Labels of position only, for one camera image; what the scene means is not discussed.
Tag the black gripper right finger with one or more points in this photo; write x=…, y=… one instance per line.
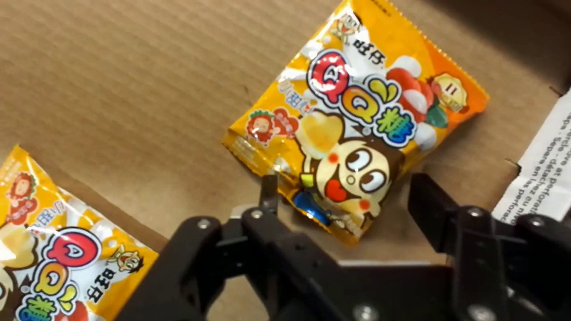
x=501, y=271

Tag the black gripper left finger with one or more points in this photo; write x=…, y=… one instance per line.
x=194, y=264

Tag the yellow snack packet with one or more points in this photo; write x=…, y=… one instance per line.
x=58, y=256
x=358, y=105

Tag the white shallow cardboard box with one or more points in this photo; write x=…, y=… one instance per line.
x=125, y=105

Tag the white paper label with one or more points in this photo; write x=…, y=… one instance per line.
x=542, y=183

